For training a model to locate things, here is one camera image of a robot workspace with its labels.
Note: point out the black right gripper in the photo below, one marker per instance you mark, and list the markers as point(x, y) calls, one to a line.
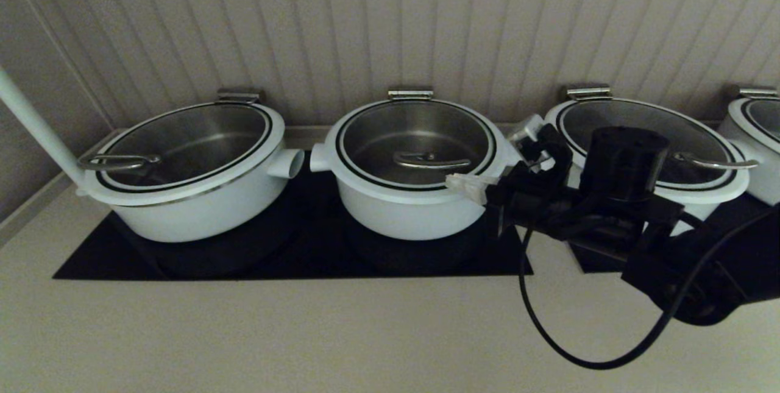
point(530, 204)

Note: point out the black glass cooktop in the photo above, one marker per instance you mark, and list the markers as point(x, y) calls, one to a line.
point(304, 253)
point(600, 262)

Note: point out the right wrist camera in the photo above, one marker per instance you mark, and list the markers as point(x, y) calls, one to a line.
point(525, 128)

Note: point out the white slanted pole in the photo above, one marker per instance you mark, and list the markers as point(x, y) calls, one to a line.
point(36, 125)

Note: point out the glass lid with white rim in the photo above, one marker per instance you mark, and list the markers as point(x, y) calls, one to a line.
point(402, 137)

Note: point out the right white chafing pot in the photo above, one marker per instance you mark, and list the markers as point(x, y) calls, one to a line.
point(701, 137)

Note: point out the left white chafing pot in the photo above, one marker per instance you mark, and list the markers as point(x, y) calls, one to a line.
point(183, 137)

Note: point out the white chafing pot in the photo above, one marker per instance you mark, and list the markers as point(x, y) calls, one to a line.
point(701, 137)
point(183, 137)

